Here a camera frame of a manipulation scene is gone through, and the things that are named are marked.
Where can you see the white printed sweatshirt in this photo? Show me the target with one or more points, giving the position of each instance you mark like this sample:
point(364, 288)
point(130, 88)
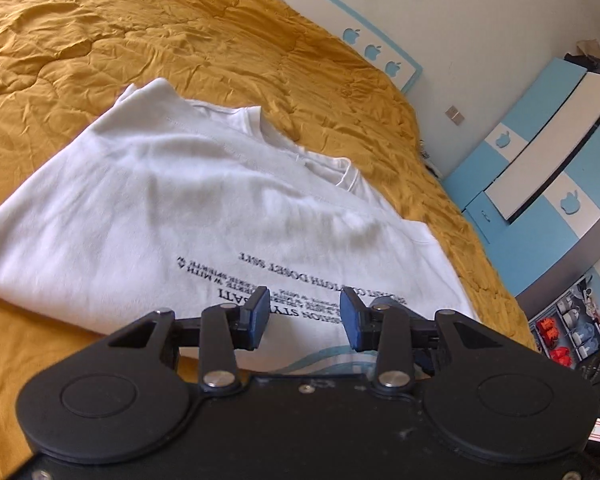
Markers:
point(180, 200)

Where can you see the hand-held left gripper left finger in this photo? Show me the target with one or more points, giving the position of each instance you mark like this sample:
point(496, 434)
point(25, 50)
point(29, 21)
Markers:
point(257, 317)

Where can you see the white blue bed headboard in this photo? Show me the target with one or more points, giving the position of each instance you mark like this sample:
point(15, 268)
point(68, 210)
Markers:
point(330, 15)

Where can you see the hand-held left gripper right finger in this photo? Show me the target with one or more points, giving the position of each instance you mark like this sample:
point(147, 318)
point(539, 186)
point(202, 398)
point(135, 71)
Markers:
point(350, 317)

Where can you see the white dark bedside clutter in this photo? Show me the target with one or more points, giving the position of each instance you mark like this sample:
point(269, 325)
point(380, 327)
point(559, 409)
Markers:
point(430, 157)

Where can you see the mustard yellow quilt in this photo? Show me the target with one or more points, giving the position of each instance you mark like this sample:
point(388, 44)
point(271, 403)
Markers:
point(130, 35)

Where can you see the open shelf with toys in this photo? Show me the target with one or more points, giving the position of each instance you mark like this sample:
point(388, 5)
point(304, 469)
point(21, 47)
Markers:
point(572, 325)

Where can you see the wall switch plate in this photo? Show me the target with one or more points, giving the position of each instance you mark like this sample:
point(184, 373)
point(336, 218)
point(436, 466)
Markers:
point(455, 114)

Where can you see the blue white wardrobe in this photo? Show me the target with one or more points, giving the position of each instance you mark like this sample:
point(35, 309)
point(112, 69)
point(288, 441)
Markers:
point(530, 120)

